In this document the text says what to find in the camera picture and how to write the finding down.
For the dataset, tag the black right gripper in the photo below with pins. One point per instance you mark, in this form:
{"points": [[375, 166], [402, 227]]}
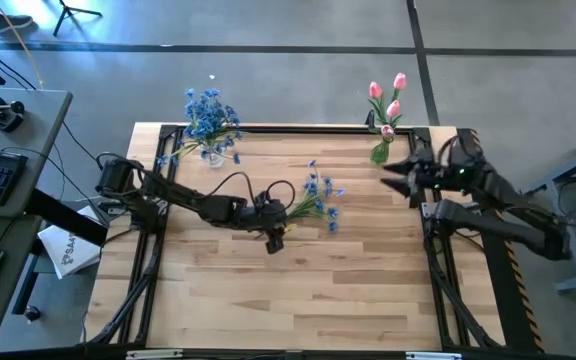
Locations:
{"points": [[428, 175]]}

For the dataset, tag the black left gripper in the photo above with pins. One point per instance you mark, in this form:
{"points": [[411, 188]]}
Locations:
{"points": [[265, 217]]}

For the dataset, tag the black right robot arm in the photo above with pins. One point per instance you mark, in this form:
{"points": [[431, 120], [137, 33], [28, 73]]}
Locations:
{"points": [[488, 222]]}

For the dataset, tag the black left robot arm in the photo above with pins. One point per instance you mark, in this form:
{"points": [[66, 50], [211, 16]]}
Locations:
{"points": [[193, 197]]}

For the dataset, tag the green glass vase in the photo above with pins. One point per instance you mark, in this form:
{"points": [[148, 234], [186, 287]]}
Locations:
{"points": [[380, 154]]}

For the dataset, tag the clear glass vase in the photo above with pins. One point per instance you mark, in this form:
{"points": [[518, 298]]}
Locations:
{"points": [[214, 160]]}

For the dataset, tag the dark blue table clamp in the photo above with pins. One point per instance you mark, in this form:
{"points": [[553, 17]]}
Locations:
{"points": [[371, 118]]}

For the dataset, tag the white labelled box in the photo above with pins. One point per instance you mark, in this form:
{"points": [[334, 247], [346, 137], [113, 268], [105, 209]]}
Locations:
{"points": [[70, 250]]}

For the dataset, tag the black desk support beam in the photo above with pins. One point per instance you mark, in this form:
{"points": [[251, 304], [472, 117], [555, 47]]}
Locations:
{"points": [[63, 215]]}

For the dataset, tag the grey office desk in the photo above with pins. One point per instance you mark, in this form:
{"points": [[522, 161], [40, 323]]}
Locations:
{"points": [[43, 130]]}

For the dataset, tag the black round desk foot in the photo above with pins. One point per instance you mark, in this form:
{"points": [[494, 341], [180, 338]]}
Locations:
{"points": [[32, 313]]}

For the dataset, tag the black tripod stand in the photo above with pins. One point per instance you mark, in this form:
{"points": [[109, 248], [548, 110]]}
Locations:
{"points": [[66, 6]]}

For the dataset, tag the person's foot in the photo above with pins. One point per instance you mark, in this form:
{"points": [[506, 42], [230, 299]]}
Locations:
{"points": [[15, 22]]}

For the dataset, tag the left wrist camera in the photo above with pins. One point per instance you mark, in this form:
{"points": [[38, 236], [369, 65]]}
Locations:
{"points": [[274, 244]]}

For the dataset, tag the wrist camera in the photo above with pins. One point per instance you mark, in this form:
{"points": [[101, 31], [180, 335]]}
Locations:
{"points": [[274, 244], [460, 172]]}

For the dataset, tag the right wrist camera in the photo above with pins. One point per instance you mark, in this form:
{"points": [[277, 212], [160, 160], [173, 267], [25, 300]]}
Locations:
{"points": [[460, 172]]}

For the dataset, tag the black aluminium table frame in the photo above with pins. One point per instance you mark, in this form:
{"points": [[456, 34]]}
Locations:
{"points": [[293, 129]]}

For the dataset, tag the black base plate hazard edge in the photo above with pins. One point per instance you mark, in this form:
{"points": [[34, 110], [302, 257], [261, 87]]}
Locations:
{"points": [[503, 280]]}

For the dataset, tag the grey metal table frame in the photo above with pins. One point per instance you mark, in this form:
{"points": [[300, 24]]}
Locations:
{"points": [[570, 235]]}

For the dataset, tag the silver frame bracket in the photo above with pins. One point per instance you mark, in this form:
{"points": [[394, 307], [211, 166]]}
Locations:
{"points": [[433, 356], [153, 354]]}

